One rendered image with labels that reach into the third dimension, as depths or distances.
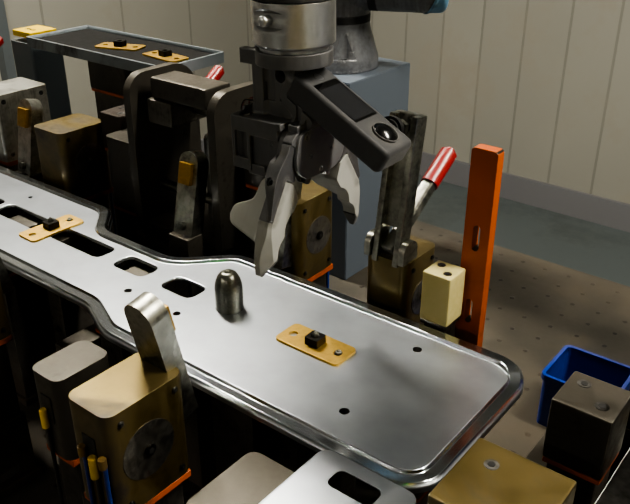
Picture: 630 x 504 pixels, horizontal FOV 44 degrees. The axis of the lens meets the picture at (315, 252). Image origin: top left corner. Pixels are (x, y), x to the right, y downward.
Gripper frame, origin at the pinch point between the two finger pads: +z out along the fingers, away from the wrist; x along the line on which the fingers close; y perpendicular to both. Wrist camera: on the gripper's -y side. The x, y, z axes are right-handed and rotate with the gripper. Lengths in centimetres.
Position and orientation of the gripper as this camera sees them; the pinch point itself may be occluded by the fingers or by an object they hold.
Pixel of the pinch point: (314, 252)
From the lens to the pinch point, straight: 78.6
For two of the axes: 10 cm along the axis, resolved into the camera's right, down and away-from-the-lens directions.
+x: -6.2, 3.6, -7.0
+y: -7.9, -2.7, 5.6
